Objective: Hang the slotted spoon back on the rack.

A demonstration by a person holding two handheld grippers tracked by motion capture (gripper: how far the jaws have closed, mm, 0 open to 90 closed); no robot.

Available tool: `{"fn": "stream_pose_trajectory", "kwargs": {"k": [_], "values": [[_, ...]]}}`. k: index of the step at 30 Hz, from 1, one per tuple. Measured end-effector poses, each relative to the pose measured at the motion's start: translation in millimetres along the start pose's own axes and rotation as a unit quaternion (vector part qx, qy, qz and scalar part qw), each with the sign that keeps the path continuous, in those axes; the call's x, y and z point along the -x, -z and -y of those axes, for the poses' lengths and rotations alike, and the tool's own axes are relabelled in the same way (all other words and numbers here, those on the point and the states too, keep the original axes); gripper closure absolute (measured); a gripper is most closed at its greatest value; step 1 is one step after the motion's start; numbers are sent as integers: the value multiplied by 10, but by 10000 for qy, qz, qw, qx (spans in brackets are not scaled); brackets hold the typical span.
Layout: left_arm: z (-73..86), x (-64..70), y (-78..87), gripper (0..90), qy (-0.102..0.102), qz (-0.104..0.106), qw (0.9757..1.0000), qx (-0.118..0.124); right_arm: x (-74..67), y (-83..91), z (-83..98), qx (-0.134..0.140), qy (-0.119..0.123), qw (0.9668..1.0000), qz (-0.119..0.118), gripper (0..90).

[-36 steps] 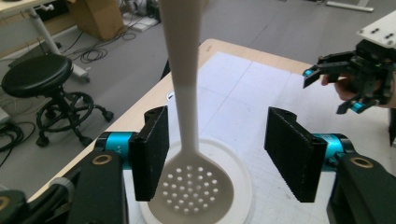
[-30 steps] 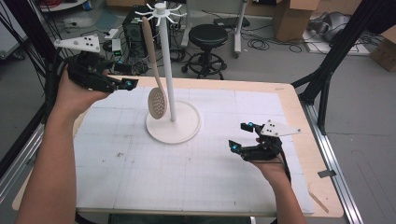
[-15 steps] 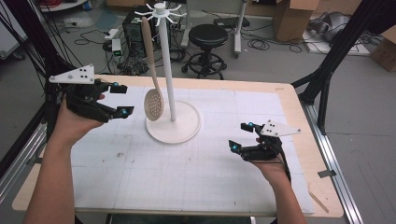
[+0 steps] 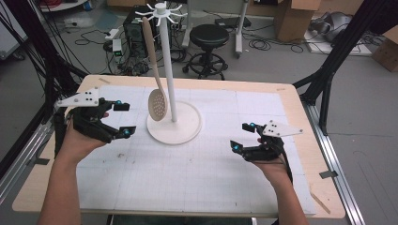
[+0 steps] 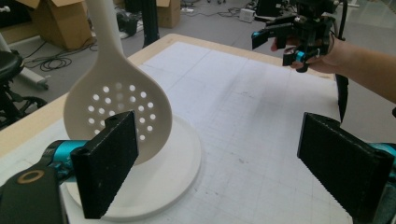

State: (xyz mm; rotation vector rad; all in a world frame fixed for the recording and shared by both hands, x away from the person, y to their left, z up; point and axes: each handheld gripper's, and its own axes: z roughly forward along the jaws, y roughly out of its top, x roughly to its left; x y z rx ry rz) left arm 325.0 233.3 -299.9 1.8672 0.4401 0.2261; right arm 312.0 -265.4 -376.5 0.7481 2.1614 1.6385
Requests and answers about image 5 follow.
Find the white power adapter box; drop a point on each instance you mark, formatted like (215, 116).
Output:
(247, 15)

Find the large open cardboard box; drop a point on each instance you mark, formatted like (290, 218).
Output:
(59, 25)

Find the beige slotted spoon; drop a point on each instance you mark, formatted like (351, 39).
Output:
(109, 62)

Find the black office chair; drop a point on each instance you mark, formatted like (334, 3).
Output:
(9, 67)

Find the black upright post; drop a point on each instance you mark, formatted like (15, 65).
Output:
(150, 21)

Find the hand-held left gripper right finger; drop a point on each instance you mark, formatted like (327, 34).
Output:
(345, 165)

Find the white grid paper sheet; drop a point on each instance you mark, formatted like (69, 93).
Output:
(249, 124)

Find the black bag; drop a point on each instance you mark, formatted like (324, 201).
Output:
(127, 23)

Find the white round plate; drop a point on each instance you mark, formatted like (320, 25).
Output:
(168, 177)

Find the white stand foot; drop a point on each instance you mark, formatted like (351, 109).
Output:
(32, 77)

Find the small brown cardboard box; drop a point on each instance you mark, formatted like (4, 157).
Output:
(168, 14)

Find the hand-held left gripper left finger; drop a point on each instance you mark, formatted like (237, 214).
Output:
(102, 168)

